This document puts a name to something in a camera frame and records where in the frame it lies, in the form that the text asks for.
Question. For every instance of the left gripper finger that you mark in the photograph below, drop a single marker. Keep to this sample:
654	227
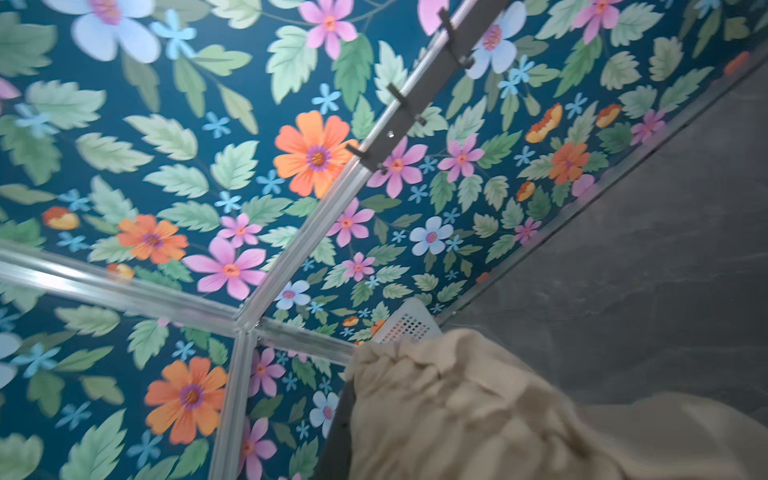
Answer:
335	461

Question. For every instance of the beige shorts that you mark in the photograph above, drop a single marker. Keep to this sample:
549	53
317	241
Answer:
460	406

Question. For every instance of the white plastic laundry basket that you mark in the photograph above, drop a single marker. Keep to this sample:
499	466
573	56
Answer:
411	321

